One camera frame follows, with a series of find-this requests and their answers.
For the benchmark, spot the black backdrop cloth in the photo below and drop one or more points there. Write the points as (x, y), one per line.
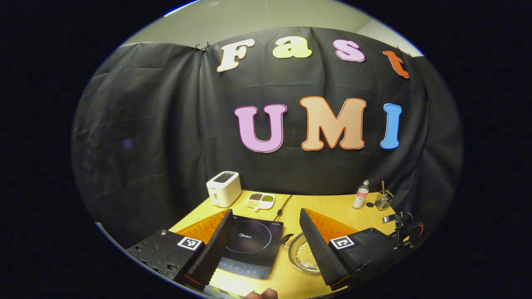
(145, 145)

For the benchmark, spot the white divided bean dish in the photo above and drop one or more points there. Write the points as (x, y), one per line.
(260, 201)

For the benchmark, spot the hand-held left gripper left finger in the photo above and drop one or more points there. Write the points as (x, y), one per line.
(216, 249)

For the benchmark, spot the pile of yellow beans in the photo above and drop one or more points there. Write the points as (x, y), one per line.
(308, 254)

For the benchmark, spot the stainless steel pot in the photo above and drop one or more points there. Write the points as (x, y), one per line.
(294, 253)

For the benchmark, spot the white toaster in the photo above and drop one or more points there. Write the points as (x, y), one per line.
(224, 189)

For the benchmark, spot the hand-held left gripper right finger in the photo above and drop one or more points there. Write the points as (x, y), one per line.
(318, 253)

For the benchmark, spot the clear bottle with pink label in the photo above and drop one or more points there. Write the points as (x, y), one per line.
(360, 197)

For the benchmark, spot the black induction cooktop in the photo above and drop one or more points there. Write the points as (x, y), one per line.
(253, 245)

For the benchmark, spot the glass holder with sticks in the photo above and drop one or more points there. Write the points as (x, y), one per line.
(383, 201)

